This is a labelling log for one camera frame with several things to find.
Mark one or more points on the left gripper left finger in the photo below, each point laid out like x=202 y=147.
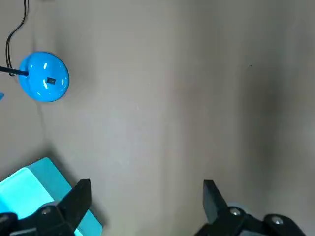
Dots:
x=73 y=204

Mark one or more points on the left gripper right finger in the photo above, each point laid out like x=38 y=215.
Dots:
x=214 y=204

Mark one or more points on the teal plastic bin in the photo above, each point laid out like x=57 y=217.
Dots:
x=29 y=186

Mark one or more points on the blue desk lamp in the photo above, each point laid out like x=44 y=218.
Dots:
x=37 y=73

